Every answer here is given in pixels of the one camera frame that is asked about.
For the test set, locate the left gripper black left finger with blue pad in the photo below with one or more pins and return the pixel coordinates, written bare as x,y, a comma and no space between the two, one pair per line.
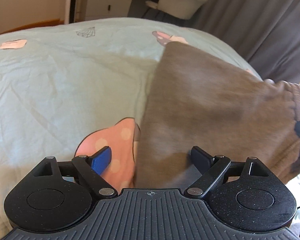
79,178

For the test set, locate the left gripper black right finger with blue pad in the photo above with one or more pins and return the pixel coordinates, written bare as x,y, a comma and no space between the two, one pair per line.
215,171

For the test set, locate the grey sweatpants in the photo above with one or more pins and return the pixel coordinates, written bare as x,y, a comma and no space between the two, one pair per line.
197,99

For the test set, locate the white fluffy chair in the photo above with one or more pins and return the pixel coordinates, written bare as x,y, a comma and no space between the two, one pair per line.
181,9

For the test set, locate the grey drawer cabinet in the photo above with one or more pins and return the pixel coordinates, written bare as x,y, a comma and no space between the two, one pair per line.
87,10

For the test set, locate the light blue patterned bedsheet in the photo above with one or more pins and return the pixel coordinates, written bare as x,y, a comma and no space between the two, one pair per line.
74,89

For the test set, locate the grey curtain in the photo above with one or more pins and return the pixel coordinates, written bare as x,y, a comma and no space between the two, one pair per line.
266,33

